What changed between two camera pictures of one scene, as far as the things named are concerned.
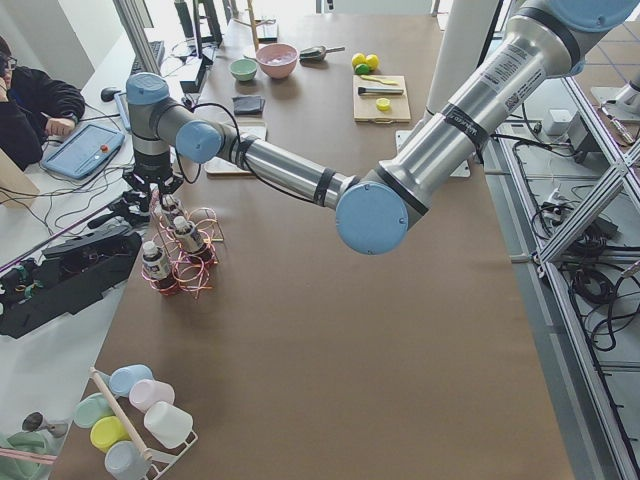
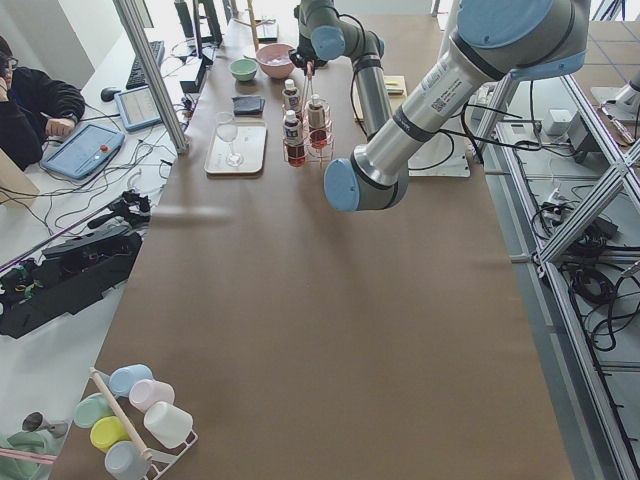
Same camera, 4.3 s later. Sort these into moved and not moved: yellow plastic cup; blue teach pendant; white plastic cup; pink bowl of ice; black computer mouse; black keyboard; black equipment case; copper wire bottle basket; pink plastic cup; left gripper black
Moved: copper wire bottle basket; left gripper black
Not moved: blue teach pendant; yellow plastic cup; white plastic cup; black keyboard; black equipment case; pink plastic cup; pink bowl of ice; black computer mouse
